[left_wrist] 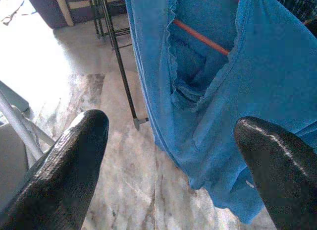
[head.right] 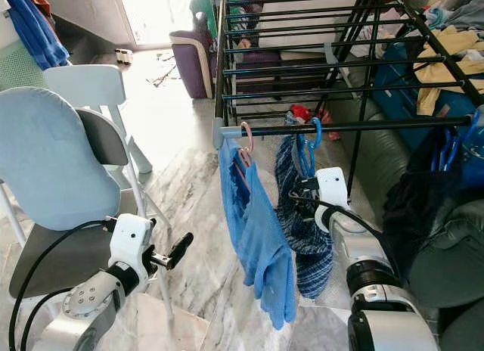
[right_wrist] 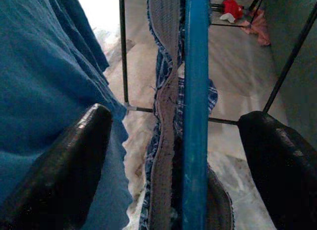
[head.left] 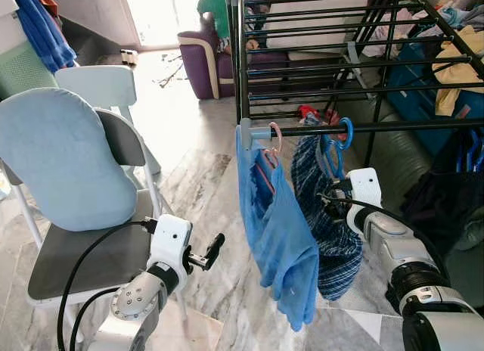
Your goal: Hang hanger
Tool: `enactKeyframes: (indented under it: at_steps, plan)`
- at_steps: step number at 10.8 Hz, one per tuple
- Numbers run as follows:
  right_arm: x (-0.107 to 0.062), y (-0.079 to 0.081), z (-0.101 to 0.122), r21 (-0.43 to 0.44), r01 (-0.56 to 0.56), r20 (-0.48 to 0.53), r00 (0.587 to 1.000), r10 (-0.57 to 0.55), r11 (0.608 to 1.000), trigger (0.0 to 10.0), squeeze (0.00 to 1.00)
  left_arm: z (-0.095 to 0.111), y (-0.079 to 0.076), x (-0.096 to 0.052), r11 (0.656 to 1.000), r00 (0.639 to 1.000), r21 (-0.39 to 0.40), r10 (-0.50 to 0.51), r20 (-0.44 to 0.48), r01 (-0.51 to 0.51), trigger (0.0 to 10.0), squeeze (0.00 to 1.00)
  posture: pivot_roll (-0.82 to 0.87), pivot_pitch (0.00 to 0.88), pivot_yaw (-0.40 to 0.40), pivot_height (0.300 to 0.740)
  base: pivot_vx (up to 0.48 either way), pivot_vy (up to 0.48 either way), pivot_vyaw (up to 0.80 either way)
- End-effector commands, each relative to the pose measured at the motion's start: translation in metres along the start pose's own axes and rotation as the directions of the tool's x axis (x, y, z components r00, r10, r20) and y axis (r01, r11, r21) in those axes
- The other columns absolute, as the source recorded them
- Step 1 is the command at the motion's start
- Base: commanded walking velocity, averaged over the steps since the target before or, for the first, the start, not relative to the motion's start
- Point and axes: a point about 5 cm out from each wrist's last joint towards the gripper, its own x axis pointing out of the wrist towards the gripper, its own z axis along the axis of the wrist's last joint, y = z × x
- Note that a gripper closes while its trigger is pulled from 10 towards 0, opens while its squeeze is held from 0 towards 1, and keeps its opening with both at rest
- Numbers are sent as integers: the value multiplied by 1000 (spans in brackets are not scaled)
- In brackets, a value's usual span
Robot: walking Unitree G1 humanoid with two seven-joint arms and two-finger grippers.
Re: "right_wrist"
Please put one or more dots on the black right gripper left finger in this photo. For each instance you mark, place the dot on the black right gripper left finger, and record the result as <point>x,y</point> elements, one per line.
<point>62,170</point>

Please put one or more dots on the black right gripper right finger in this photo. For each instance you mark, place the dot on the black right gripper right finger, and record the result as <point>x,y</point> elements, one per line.
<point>284,170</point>

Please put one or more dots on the blue plastic hanger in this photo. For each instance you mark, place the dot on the blue plastic hanger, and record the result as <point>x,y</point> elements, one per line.
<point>195,91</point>

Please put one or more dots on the blue plaid shirt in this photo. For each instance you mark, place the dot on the blue plaid shirt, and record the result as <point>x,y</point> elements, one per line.
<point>163,74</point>

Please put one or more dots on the green leather sofa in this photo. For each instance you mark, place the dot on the green leather sofa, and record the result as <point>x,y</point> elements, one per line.
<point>302,91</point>

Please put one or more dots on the light blue shirt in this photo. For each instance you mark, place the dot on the light blue shirt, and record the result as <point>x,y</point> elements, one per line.
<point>37,66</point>

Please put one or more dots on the black metal drying rack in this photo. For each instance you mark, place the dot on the black metal drying rack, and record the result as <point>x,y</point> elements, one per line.
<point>123,41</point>

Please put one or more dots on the small white cloth item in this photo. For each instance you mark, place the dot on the small white cloth item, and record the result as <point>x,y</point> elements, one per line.
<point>227,17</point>

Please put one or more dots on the small red cloth item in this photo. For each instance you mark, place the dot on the small red cloth item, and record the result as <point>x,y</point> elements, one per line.
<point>231,7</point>

